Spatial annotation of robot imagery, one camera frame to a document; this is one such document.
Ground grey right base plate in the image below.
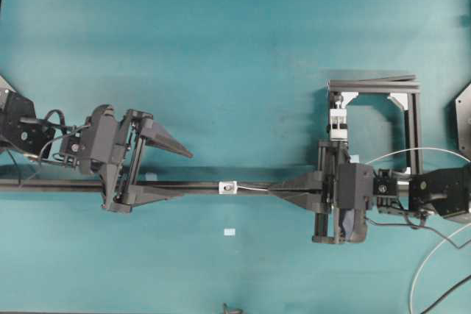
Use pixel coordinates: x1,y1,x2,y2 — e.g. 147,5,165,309
455,85,471,159

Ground black aluminium extrusion rail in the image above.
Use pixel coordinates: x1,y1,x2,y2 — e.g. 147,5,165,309
0,178,280,194

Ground small white label on table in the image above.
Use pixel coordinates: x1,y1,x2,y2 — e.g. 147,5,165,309
223,228,236,237

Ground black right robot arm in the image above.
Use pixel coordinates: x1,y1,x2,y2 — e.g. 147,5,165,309
268,141,470,244

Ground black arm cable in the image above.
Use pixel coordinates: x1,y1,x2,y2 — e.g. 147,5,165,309
367,214,471,314
7,109,89,182

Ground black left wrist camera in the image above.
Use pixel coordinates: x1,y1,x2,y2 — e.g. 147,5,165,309
77,104,122,211

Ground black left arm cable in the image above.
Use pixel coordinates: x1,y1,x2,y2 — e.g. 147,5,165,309
7,109,89,182

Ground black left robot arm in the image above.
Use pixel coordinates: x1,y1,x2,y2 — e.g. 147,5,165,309
1,87,193,213

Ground black extrusion frame stand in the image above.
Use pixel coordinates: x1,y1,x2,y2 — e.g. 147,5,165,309
327,74,423,174

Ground thin white wire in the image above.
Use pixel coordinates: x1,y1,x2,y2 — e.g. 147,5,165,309
237,148,471,314

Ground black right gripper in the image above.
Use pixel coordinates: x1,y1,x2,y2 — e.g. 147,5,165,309
269,140,353,243

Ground white clamp fixture on frame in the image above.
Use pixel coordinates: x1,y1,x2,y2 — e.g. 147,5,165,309
328,94,348,142

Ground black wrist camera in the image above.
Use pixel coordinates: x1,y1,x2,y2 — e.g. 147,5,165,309
77,104,122,211
336,163,374,243

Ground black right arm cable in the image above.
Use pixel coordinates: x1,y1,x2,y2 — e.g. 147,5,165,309
367,214,471,314

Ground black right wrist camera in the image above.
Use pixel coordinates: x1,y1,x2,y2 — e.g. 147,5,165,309
336,163,374,243

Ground white metal corner fitting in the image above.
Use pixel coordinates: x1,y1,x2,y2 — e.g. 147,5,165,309
218,181,238,195

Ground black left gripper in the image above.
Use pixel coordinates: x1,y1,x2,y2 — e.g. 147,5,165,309
110,110,193,213

